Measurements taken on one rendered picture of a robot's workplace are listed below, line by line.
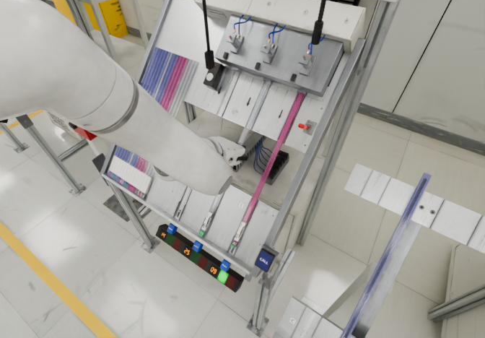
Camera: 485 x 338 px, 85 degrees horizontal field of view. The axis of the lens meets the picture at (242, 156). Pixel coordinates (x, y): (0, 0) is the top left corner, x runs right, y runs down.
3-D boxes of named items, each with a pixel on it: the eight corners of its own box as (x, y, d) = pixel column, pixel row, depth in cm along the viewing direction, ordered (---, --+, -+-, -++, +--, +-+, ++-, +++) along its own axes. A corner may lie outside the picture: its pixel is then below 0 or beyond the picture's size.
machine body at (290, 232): (281, 271, 147) (297, 214, 101) (185, 211, 173) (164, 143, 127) (324, 191, 184) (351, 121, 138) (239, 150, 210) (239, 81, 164)
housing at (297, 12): (351, 62, 76) (351, 40, 63) (215, 24, 94) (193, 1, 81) (364, 35, 76) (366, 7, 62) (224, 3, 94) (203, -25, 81)
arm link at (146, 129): (188, 111, 31) (243, 172, 59) (103, 57, 36) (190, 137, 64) (140, 175, 29) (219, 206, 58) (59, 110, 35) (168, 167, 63)
